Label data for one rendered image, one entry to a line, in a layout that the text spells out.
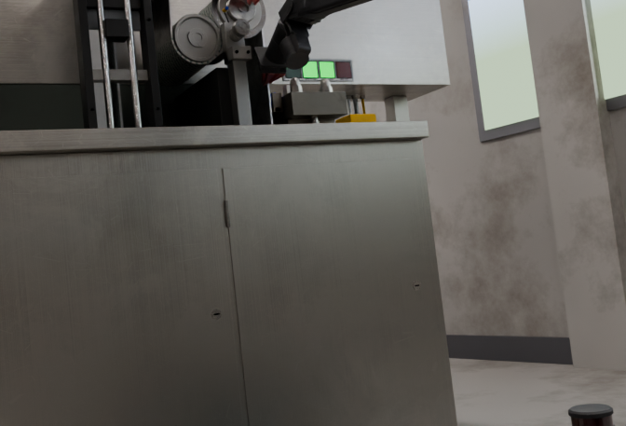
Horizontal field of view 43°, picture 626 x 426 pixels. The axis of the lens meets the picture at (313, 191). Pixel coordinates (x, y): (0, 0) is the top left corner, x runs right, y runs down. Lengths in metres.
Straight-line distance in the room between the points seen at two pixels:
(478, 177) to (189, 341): 2.68
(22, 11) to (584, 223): 2.42
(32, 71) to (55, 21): 0.15
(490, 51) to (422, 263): 2.28
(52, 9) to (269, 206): 0.90
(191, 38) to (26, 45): 0.47
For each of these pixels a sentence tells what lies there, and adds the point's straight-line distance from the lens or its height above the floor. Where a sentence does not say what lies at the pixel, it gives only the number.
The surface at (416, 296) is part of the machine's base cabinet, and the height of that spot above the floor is 0.49.
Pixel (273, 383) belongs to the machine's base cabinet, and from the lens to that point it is 1.68.
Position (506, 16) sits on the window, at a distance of 3.97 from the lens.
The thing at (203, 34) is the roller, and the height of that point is 1.18.
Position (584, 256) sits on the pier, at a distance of 3.62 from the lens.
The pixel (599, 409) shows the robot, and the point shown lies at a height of 0.32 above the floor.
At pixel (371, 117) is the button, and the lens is 1.84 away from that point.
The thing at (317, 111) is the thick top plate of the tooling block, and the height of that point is 0.98.
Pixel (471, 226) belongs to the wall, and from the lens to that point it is 4.13.
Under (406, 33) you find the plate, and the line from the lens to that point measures 2.71.
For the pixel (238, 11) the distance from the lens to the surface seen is 2.04.
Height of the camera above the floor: 0.61
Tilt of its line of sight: 5 degrees up
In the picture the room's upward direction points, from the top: 6 degrees counter-clockwise
